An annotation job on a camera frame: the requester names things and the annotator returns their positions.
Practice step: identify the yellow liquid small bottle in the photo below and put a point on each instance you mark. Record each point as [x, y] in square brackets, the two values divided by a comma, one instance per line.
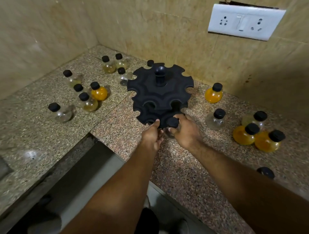
[247, 119]
[90, 106]
[150, 63]

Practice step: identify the person's right white shoe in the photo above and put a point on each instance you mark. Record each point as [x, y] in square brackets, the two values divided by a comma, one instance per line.
[181, 227]

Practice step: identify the person's left white shoe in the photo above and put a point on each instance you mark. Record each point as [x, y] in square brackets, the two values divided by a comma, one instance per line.
[146, 203]

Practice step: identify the wide white switchboard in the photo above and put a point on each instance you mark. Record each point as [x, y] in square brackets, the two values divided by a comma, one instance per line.
[265, 21]

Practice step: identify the person's black trousers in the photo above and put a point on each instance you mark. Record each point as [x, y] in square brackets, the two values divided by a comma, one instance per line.
[148, 223]

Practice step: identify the person's right hand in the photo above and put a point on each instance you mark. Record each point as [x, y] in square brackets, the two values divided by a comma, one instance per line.
[188, 133]

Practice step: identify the person's left forearm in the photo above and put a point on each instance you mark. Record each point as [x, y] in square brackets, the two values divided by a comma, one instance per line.
[116, 197]

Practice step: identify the person's white shoe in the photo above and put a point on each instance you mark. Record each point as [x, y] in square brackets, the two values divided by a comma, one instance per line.
[181, 227]
[146, 203]

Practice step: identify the orange liquid small bottle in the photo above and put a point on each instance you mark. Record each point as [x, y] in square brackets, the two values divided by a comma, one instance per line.
[241, 137]
[99, 94]
[212, 96]
[264, 144]

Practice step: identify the black rotating bottle rack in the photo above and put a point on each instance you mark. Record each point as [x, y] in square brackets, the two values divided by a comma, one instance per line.
[154, 96]

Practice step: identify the person's left hand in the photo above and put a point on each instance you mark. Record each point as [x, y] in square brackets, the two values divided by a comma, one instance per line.
[152, 137]

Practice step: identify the grey round bin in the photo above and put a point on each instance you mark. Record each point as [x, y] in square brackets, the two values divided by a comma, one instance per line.
[44, 224]

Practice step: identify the person's right forearm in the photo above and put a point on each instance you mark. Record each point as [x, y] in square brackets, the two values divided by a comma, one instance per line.
[253, 197]

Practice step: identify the cluster of small capped bottles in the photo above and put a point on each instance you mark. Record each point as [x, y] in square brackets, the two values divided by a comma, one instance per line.
[108, 68]

